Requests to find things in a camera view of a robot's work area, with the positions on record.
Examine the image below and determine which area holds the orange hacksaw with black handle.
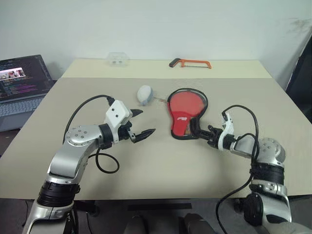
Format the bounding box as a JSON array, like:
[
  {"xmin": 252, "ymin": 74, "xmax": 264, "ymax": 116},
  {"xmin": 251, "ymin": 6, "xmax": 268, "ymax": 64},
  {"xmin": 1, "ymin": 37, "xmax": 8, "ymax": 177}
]
[{"xmin": 169, "ymin": 58, "xmax": 213, "ymax": 70}]

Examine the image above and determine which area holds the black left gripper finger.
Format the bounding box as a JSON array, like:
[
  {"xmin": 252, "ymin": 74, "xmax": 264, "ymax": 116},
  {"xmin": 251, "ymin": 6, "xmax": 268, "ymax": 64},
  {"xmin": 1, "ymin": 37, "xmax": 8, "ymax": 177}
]
[
  {"xmin": 130, "ymin": 108, "xmax": 144, "ymax": 120},
  {"xmin": 132, "ymin": 128, "xmax": 156, "ymax": 144}
]

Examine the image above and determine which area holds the dark rounded shape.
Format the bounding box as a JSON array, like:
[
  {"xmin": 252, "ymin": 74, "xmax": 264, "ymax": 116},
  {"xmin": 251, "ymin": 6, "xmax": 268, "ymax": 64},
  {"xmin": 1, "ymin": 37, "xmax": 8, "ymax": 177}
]
[
  {"xmin": 124, "ymin": 214, "xmax": 150, "ymax": 234},
  {"xmin": 182, "ymin": 212, "xmax": 208, "ymax": 234}
]

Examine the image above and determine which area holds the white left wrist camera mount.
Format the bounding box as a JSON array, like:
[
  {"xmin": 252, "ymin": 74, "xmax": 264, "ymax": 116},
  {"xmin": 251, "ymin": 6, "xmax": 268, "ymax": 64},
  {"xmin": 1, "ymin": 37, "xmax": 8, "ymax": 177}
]
[{"xmin": 104, "ymin": 99, "xmax": 133, "ymax": 143}]

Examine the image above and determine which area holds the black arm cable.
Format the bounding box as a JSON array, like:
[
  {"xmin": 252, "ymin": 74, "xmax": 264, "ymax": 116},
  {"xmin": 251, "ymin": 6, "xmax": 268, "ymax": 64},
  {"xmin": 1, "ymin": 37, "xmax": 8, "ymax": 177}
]
[
  {"xmin": 215, "ymin": 104, "xmax": 260, "ymax": 234},
  {"xmin": 65, "ymin": 94, "xmax": 121, "ymax": 175}
]

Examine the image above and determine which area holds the black and red paddle case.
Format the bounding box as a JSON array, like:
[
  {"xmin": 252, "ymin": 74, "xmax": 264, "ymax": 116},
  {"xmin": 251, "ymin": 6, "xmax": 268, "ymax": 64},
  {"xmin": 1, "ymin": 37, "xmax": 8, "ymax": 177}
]
[{"xmin": 167, "ymin": 87, "xmax": 209, "ymax": 141}]

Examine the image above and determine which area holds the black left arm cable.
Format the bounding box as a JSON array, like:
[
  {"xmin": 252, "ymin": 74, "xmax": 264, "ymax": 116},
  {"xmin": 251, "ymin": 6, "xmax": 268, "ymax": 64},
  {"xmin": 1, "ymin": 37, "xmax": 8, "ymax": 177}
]
[{"xmin": 65, "ymin": 94, "xmax": 121, "ymax": 175}]

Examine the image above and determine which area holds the clear plastic box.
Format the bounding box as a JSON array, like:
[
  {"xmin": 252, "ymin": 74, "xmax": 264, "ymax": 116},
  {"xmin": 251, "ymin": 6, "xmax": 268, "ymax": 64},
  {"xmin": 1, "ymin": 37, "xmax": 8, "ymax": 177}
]
[{"xmin": 106, "ymin": 51, "xmax": 130, "ymax": 67}]

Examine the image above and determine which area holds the black table frame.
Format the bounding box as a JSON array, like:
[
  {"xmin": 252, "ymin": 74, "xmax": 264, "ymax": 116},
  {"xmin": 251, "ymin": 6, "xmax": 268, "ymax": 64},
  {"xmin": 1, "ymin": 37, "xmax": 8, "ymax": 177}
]
[{"xmin": 73, "ymin": 195, "xmax": 247, "ymax": 216}]

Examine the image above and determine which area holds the red table tennis paddle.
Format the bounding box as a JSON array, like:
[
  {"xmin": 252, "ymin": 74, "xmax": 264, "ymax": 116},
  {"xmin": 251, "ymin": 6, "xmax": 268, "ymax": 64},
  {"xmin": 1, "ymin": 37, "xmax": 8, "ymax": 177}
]
[{"xmin": 169, "ymin": 91, "xmax": 205, "ymax": 135}]

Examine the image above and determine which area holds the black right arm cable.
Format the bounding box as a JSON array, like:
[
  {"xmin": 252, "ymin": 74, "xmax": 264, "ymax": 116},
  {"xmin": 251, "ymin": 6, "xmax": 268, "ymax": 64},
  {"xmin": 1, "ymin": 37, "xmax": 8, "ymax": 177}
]
[{"xmin": 215, "ymin": 104, "xmax": 260, "ymax": 234}]

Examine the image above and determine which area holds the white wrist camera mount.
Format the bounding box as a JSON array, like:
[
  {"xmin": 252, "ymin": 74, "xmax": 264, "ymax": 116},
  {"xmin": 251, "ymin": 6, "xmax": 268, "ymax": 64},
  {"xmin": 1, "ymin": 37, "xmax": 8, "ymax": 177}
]
[
  {"xmin": 104, "ymin": 99, "xmax": 133, "ymax": 143},
  {"xmin": 217, "ymin": 110, "xmax": 236, "ymax": 151}
]

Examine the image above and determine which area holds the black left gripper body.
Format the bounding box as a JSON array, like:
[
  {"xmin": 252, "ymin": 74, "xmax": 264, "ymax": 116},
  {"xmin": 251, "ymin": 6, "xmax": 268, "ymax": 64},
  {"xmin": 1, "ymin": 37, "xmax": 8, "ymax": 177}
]
[{"xmin": 118, "ymin": 121, "xmax": 136, "ymax": 144}]

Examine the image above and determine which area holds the open grey laptop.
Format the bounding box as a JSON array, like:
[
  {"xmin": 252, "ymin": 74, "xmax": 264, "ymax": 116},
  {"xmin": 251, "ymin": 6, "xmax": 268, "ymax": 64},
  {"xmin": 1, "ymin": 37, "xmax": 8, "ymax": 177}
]
[{"xmin": 0, "ymin": 54, "xmax": 58, "ymax": 133}]

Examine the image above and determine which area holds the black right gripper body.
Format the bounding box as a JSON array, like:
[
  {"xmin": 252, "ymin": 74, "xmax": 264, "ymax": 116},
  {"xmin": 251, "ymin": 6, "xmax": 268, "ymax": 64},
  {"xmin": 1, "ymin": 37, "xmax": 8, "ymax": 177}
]
[{"xmin": 206, "ymin": 124, "xmax": 223, "ymax": 148}]

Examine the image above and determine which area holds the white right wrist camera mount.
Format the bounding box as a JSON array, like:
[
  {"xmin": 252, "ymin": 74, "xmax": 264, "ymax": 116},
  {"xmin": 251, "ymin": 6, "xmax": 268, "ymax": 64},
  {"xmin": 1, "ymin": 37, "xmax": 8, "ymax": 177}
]
[{"xmin": 217, "ymin": 110, "xmax": 236, "ymax": 151}]

